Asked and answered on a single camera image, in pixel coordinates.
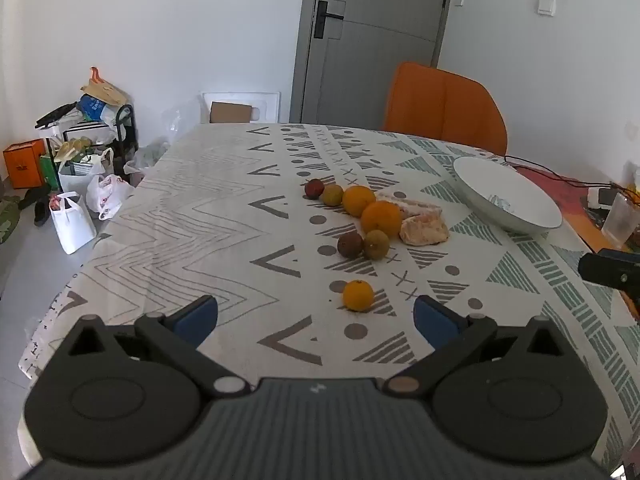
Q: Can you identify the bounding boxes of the white bowl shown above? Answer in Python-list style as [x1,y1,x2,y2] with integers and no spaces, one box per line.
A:
[452,156,564,236]

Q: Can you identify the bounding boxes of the white tote bag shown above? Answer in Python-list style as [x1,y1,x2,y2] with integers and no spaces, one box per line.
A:
[50,191,97,256]

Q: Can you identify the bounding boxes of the grey door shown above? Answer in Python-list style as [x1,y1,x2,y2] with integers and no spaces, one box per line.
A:
[290,0,456,126]

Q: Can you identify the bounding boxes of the white bag with contents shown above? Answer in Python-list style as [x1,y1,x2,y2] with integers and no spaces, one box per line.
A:
[57,147,115,196]

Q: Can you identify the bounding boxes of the black shelf rack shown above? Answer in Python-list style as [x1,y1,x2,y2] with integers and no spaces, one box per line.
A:
[47,104,139,176]

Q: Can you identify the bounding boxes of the dark maroon round fruit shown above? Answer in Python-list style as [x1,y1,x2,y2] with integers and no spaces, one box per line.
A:
[337,232,364,260]

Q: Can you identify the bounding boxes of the clear empty plastic bag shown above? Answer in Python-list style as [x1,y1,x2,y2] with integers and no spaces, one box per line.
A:
[162,100,203,143]

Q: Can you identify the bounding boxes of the orange box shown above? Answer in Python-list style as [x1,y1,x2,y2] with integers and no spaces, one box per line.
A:
[2,139,47,190]

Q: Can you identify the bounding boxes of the chunky peeled pomelo piece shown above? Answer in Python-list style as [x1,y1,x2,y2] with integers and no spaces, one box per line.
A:
[399,214,451,247]

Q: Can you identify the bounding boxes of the black flat item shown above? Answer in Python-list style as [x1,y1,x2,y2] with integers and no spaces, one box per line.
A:
[35,102,78,128]

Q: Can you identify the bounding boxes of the patterned tablecloth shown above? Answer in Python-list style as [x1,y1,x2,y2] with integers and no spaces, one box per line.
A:
[17,122,640,480]

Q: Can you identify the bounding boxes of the brown paper bag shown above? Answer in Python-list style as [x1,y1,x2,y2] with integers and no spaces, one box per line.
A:
[80,66,127,107]

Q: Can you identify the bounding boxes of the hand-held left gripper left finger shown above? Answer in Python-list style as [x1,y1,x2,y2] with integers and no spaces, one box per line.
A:
[47,295,253,401]

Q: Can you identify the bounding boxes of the white red-print plastic bag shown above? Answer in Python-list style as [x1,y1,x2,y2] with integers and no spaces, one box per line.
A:
[86,174,135,221]

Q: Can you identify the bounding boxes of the medium orange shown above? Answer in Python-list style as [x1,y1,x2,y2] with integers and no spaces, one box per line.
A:
[342,185,376,218]

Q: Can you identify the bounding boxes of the red table mat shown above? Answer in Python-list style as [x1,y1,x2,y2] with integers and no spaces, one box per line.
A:
[515,165,640,261]

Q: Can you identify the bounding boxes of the brown cardboard piece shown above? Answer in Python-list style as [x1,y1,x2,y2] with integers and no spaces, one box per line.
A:
[209,101,253,124]

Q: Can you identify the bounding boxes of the black door handle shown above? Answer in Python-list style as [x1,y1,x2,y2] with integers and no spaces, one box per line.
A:
[313,1,345,39]

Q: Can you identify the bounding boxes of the clear filled plastic bag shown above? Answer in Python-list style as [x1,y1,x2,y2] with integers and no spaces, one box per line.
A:
[123,141,171,181]

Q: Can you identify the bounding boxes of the green box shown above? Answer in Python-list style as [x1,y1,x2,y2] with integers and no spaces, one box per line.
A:
[40,152,61,191]

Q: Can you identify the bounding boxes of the white foam board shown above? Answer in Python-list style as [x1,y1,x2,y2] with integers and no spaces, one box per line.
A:
[200,91,281,125]

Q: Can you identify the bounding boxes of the small orange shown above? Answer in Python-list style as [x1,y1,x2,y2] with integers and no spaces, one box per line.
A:
[342,279,375,312]

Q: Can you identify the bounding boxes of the black cable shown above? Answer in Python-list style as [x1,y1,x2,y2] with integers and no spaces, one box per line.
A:
[502,156,631,192]

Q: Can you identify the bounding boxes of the yellow slippers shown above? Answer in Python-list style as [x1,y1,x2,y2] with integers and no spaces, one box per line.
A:
[54,138,94,163]

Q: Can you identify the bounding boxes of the large orange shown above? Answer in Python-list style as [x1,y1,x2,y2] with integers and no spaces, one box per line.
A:
[360,200,404,239]

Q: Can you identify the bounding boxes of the blue packet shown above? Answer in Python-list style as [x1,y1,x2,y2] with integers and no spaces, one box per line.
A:
[77,95,118,123]

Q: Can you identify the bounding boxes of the orange chair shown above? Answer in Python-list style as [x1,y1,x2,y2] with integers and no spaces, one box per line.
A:
[382,62,508,157]

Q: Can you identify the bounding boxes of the brown-green round fruit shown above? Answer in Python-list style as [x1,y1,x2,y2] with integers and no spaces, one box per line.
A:
[363,230,390,260]

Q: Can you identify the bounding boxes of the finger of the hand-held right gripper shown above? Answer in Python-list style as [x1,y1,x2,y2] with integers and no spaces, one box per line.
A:
[578,248,640,292]

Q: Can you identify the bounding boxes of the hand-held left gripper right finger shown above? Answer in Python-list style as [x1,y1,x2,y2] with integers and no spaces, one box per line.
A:
[382,295,588,401]

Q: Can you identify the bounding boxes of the clear plastic cup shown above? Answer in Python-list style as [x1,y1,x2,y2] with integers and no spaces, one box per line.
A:
[601,192,638,251]

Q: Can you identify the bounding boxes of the green floor mat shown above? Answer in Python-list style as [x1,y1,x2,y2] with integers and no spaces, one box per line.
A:
[0,195,22,246]

